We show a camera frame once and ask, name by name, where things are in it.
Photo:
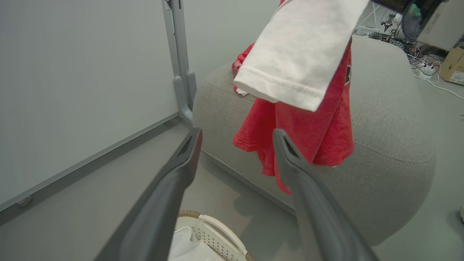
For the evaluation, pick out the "white woven-rim laundry basket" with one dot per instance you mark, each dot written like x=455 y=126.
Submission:
x=217 y=235

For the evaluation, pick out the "white power strip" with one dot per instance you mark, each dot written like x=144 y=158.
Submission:
x=425 y=71

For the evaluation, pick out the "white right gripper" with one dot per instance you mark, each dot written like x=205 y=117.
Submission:
x=438 y=21

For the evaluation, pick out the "grey partition post with braces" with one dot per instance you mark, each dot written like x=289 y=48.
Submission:
x=181 y=54

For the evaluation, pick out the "white garment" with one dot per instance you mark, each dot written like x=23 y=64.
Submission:
x=185 y=246

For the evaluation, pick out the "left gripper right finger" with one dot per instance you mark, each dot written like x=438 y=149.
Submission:
x=319 y=217

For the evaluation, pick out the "background robot equipment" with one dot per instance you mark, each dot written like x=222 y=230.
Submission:
x=391 y=34

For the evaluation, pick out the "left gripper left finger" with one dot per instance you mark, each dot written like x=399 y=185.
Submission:
x=159 y=203

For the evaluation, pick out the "grey fabric sofa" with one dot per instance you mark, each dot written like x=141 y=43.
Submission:
x=384 y=127

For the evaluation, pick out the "cardboard box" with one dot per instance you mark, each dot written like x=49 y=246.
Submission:
x=455 y=65

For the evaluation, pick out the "red shirt with white sleeves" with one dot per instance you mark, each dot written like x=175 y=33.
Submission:
x=308 y=127

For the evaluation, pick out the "small grey partition levelling foot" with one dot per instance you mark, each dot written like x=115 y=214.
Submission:
x=24 y=201

